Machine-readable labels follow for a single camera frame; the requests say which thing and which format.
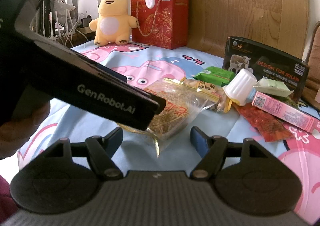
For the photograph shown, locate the yellow plush toy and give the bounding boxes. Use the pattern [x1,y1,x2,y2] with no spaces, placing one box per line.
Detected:
[89,0,138,47]

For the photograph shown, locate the black sheep print box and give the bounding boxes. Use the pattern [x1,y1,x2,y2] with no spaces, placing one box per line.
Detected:
[223,36,309,102]

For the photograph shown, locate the red spicy snack packet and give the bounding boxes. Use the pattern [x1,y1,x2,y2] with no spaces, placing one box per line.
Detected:
[232,103,292,142]

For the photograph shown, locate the white cables by wall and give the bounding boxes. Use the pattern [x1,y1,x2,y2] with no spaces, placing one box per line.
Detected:
[47,0,96,47]

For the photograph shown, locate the clear bag of brown grains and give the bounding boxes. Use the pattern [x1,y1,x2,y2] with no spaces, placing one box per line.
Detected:
[118,78,219,156]

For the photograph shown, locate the pink rectangular snack box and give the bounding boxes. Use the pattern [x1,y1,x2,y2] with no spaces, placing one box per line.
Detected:
[252,92,319,133]

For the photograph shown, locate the pale green snack packet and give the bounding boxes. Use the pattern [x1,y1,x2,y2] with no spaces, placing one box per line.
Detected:
[253,78,293,97]

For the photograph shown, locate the white jelly cup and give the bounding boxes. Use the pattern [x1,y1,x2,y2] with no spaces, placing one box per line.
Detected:
[223,69,257,106]

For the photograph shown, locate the wooden headboard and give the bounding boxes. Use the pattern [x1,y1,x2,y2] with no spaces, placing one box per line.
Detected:
[187,0,309,58]

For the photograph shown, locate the red gift bag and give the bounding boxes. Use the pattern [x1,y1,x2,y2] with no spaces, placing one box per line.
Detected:
[130,0,189,49]

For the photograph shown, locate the person's left hand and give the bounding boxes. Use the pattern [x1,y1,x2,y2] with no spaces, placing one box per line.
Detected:
[1,102,50,159]

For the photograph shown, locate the yellow peanut snack bag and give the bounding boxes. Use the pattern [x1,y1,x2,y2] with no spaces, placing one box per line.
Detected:
[180,78,232,113]

